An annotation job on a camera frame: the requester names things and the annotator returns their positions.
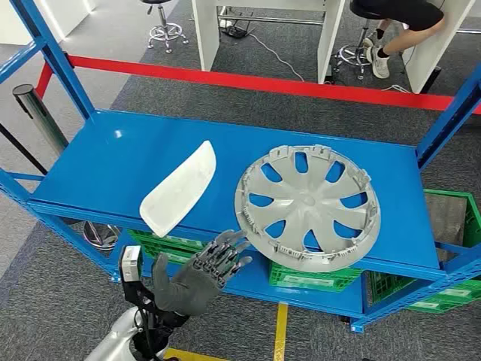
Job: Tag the black seat chrome stool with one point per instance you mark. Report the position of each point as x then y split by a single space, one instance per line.
165 31
353 54

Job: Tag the person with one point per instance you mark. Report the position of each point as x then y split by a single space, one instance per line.
405 12

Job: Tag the green plastic crate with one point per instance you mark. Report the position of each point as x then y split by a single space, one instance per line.
443 299
142 239
338 278
473 219
176 254
300 289

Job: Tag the white desk side panel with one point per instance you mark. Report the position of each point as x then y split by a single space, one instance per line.
428 55

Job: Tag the grey plastic wheel cover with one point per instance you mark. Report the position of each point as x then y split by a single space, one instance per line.
306 202

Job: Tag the blue metal shelf rack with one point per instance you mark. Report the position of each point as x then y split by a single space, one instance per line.
112 149

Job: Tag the black stanchion pole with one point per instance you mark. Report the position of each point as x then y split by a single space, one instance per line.
22 149

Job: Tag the black floor device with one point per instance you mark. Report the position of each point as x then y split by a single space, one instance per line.
234 31

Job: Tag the yellow floor tape square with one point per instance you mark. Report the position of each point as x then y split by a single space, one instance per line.
280 329

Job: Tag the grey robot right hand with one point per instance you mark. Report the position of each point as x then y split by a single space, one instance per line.
188 291

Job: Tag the red barrier belt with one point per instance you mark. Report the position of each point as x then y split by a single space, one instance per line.
225 77

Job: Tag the white curved plastic part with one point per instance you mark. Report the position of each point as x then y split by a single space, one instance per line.
176 192

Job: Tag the chrome stanchion post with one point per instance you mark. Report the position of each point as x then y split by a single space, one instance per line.
38 114

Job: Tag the white desk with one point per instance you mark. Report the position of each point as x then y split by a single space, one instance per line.
208 35

